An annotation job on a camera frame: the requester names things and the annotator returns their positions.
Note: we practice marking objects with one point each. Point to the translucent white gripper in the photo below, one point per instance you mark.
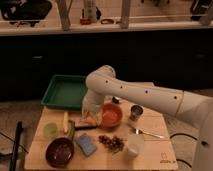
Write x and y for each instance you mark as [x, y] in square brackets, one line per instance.
[93, 108]

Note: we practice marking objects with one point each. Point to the orange yellow apple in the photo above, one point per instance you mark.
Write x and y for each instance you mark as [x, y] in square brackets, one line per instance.
[91, 120]

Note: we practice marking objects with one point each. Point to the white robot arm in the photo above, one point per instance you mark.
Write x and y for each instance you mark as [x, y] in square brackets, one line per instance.
[194, 109]

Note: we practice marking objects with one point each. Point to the orange bowl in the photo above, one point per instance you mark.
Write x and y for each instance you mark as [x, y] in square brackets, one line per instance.
[111, 115]

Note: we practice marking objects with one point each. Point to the small green bowl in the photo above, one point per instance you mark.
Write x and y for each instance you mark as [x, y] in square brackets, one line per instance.
[50, 131]

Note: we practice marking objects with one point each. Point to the dark purple bowl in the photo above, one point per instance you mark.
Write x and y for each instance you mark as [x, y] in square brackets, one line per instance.
[59, 152]

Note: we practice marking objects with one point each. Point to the wooden block with black base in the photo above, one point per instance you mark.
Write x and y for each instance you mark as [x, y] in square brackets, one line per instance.
[82, 125]

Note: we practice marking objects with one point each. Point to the green curved vegetable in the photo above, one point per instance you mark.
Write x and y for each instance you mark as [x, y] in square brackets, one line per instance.
[71, 130]

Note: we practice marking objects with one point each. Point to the green plastic tray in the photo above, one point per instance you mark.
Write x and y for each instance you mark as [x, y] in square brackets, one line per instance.
[65, 92]

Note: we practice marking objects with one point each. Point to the yellow banana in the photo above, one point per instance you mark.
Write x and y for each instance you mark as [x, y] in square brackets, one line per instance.
[65, 123]

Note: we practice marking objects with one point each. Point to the blue sponge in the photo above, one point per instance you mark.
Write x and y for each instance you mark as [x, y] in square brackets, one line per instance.
[86, 144]

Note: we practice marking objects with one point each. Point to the dark metal cup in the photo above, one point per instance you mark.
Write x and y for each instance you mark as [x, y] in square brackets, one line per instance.
[136, 112]

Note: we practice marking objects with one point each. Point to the bunch of dark grapes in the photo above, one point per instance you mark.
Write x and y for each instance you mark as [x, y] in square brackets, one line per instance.
[114, 144]

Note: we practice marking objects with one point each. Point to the silver fork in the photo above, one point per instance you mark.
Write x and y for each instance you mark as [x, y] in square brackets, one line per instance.
[138, 131]

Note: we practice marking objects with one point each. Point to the white cup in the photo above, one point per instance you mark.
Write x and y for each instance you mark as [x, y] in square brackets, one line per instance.
[135, 145]

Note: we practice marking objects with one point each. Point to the black stand pole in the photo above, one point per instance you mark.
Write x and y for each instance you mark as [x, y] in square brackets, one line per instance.
[14, 156]

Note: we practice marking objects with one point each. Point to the white bottle on shelf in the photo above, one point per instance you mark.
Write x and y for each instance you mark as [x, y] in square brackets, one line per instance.
[90, 10]

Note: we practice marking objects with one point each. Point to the black bag on shelf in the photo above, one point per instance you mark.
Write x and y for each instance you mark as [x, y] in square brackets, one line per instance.
[29, 12]

